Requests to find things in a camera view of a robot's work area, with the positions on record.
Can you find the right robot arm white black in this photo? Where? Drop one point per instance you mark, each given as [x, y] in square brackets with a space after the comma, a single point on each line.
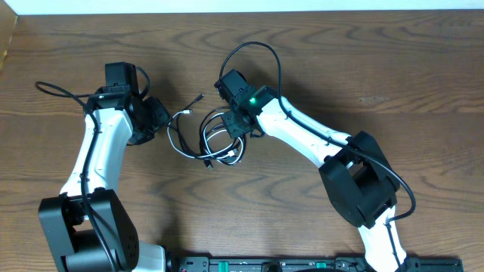
[359, 182]

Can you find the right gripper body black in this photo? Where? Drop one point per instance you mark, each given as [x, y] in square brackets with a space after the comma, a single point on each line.
[233, 125]

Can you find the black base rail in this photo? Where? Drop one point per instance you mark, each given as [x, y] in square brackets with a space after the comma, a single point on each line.
[346, 264]

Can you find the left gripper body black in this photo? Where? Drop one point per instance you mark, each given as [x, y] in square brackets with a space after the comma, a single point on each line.
[152, 123]

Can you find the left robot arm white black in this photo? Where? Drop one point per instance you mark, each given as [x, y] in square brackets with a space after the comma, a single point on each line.
[86, 225]

